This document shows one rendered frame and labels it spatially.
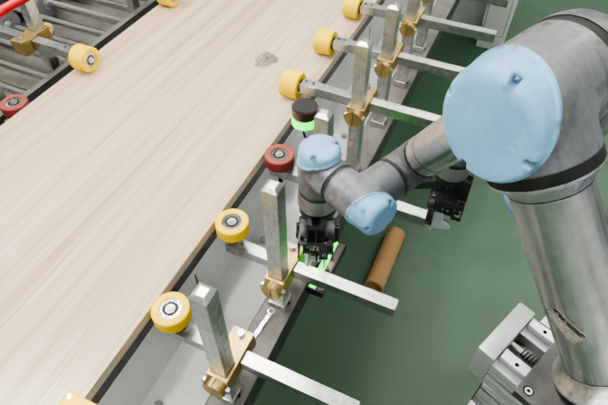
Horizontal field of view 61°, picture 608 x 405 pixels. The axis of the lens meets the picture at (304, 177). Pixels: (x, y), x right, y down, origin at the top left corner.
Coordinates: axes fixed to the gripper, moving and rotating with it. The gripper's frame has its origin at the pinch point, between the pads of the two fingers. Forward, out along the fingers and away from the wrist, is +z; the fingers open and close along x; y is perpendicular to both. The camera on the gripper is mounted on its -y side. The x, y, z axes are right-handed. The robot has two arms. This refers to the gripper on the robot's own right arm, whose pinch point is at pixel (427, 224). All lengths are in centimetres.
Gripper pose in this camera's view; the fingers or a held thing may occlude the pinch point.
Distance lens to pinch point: 135.5
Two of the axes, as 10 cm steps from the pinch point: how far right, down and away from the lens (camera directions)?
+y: 9.1, 2.9, -3.0
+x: 4.2, -6.6, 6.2
